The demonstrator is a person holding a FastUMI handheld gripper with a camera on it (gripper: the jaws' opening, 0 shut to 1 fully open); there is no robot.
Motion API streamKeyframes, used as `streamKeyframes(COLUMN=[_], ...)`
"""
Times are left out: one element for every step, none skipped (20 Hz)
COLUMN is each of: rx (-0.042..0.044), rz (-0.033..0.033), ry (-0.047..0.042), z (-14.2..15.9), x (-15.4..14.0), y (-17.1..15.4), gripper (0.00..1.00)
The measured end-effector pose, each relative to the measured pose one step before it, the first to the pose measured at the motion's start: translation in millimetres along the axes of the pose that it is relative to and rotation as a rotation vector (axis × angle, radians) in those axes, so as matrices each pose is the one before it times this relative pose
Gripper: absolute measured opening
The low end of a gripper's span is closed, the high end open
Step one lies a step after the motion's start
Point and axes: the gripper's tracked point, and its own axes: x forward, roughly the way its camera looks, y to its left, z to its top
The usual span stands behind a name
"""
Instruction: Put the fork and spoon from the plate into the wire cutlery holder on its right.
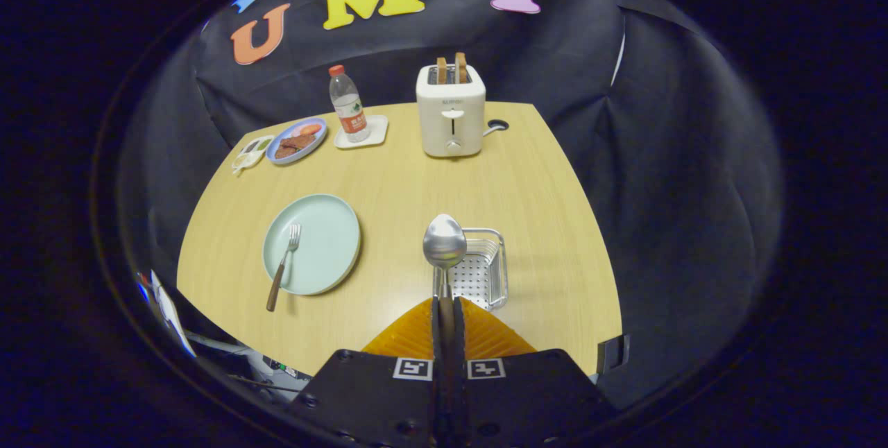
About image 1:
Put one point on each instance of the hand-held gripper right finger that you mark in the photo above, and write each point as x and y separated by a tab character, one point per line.
460	378

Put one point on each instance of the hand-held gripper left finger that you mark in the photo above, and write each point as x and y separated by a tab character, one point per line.
436	378

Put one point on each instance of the metal spoon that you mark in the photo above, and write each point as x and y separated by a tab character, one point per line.
445	240

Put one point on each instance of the pale green plate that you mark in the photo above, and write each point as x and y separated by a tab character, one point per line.
322	254

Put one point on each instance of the white square coaster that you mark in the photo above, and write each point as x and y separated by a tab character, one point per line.
378	132

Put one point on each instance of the white toaster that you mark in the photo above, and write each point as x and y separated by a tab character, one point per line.
451	122

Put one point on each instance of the blue plate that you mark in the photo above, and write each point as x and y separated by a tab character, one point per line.
316	146

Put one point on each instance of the brown meat slice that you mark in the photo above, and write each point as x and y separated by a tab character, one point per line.
300	141
284	152

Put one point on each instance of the white paper sheet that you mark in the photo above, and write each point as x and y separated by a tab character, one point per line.
170	313

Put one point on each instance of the orange food piece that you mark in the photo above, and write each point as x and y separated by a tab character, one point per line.
309	129

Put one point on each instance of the clear red label water bottle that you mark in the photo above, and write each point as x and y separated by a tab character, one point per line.
349	108

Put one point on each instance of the white divided sauce dish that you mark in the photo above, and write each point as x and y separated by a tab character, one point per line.
251	153

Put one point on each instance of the toast slice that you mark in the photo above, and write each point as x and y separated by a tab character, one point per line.
441	70
461	68

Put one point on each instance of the black table bracket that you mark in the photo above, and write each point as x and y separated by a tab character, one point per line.
614	354

